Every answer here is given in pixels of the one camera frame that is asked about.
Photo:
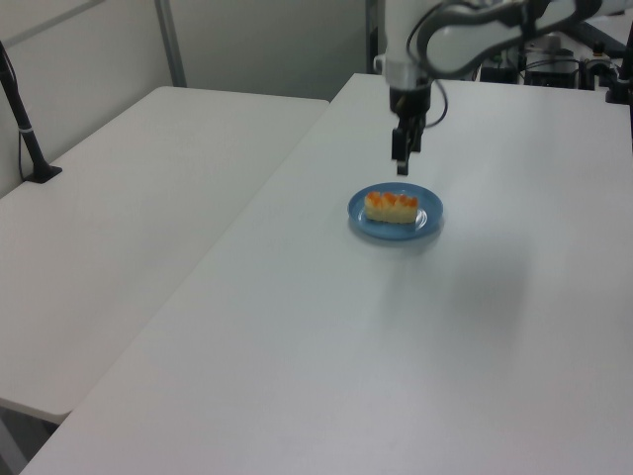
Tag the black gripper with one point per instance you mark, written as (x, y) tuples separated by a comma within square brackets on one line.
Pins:
[(409, 99)]

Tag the bread with orange topping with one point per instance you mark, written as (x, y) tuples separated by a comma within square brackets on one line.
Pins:
[(390, 210)]

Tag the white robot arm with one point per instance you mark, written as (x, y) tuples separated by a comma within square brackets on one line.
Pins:
[(445, 39)]

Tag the blue plate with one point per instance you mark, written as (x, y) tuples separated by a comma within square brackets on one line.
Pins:
[(425, 222)]

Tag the small black box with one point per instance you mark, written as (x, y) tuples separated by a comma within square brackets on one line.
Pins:
[(497, 75)]

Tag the black electronic equipment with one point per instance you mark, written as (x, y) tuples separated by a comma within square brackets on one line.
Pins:
[(554, 74)]

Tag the black clamp stand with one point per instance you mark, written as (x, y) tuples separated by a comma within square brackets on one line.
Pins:
[(624, 84)]

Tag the white side table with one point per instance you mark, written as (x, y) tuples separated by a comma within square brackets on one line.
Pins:
[(123, 222)]

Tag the grey metal frame post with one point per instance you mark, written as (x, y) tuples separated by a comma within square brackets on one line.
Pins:
[(372, 29), (170, 44)]

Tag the black camera pole with base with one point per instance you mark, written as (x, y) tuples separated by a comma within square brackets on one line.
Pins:
[(27, 133)]

